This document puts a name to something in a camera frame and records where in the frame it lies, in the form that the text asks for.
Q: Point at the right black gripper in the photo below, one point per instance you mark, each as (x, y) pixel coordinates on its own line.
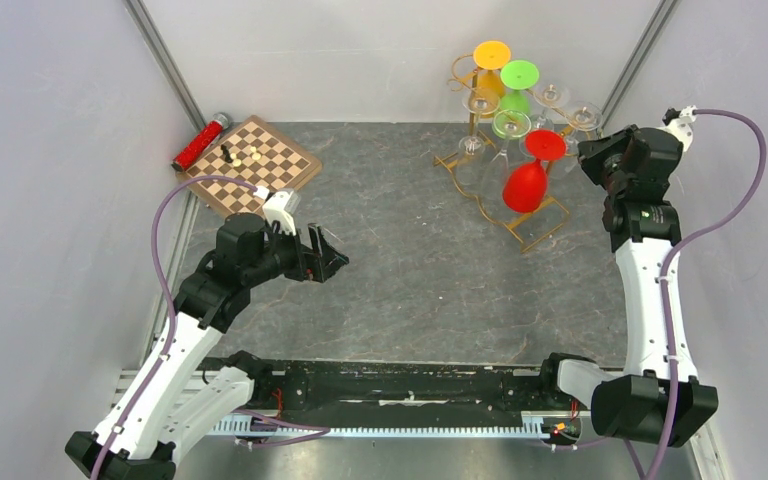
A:
(591, 152)

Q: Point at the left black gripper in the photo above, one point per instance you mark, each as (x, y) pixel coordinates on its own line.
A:
(325, 258)

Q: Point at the clear green-rimmed wine glass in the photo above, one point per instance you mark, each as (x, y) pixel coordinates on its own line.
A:
(508, 125)

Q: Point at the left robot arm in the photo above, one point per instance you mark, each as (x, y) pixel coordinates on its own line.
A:
(146, 434)

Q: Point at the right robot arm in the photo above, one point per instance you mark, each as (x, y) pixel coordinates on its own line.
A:
(659, 385)

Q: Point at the red wine glass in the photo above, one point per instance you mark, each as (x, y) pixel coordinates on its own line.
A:
(527, 185)

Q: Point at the clear back wine glass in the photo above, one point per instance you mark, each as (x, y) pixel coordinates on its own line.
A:
(550, 95)

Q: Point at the green wine glass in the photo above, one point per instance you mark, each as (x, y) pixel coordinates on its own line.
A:
(518, 76)

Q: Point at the orange wine glass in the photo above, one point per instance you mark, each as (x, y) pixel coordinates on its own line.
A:
(490, 57)

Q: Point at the wooden chessboard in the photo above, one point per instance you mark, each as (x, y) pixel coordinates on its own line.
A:
(284, 165)

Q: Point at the black chess piece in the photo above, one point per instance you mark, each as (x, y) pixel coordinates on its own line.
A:
(226, 154)

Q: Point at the red glitter tube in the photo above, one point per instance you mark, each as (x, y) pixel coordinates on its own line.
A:
(195, 148)

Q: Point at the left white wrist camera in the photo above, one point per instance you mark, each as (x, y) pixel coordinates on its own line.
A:
(279, 208)

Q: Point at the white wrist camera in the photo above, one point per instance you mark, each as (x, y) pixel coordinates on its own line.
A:
(679, 123)
(279, 208)

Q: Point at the gold wire glass rack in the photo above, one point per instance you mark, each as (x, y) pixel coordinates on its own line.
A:
(528, 229)

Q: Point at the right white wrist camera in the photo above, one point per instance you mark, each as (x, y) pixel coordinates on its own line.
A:
(679, 123)

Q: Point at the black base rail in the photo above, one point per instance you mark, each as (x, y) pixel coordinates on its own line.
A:
(404, 400)

